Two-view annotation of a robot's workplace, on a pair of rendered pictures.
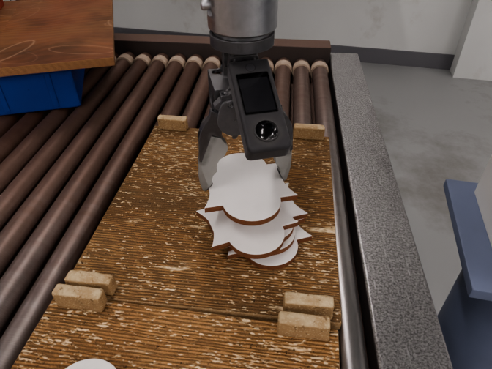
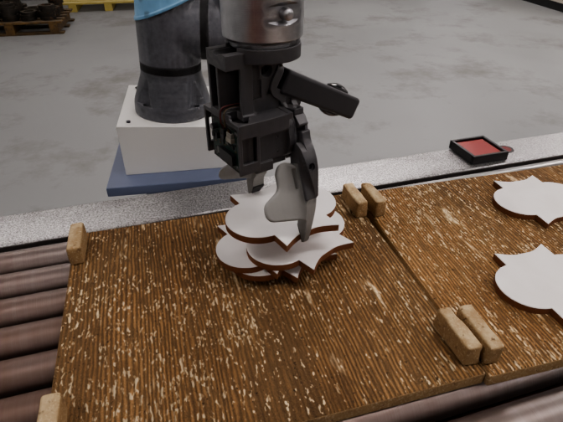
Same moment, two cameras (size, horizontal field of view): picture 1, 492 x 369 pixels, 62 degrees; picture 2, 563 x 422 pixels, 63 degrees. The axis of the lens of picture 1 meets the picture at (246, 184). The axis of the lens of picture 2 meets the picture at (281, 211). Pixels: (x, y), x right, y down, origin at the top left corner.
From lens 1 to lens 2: 0.74 m
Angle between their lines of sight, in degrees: 84
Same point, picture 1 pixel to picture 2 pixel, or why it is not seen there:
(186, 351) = (439, 253)
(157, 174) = (224, 388)
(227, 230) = (326, 239)
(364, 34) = not seen: outside the picture
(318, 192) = (203, 223)
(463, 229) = (182, 180)
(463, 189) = (122, 179)
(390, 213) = (202, 193)
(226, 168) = (263, 227)
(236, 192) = not seen: hidden behind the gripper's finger
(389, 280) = not seen: hidden behind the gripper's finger
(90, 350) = (499, 308)
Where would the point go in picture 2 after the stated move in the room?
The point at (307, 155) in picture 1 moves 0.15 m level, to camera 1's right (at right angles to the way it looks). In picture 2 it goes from (127, 244) to (115, 190)
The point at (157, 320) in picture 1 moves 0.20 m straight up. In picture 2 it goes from (434, 279) to (472, 127)
